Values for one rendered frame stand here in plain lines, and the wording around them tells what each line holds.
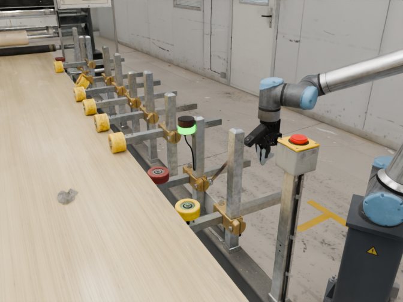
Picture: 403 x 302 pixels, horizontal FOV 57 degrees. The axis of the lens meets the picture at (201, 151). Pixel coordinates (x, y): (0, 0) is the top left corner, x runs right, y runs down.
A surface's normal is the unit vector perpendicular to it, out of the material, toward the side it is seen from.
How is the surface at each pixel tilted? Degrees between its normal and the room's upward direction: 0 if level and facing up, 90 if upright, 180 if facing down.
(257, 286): 0
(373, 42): 90
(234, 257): 0
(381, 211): 95
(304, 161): 90
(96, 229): 0
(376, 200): 95
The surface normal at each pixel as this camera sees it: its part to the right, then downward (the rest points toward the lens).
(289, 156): -0.88, 0.21
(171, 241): 0.00, -0.90
